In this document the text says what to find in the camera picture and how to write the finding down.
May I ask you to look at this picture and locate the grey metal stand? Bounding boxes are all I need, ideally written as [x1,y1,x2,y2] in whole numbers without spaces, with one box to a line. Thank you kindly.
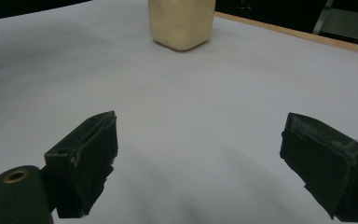
[311,0,358,45]

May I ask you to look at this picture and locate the beige square cup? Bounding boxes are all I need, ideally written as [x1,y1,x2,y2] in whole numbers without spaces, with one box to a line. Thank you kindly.
[147,0,217,52]

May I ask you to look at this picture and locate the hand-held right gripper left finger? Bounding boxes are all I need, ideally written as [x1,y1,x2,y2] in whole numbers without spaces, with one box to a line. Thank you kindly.
[43,110,119,219]

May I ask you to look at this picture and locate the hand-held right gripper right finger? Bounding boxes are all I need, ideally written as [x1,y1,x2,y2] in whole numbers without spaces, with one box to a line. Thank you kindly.
[279,112,358,223]

